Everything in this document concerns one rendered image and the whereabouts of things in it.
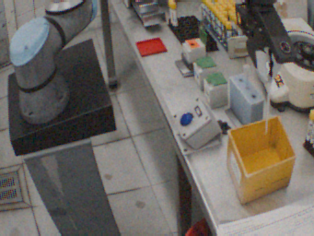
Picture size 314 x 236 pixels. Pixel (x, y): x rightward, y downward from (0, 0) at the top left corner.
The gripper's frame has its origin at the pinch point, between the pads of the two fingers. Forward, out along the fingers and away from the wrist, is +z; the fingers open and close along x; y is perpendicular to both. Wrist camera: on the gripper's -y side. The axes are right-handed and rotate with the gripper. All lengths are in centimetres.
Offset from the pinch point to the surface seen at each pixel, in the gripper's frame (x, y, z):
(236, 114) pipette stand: 0.4, 17.7, 24.1
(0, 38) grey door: 88, 199, 86
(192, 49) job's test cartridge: 4.5, 36.1, 18.1
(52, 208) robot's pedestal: 50, 21, 48
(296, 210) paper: -4.9, -16.6, 24.2
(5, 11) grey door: 81, 199, 65
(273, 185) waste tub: -1.0, -7.2, 23.0
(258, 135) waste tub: -0.7, 5.5, 19.6
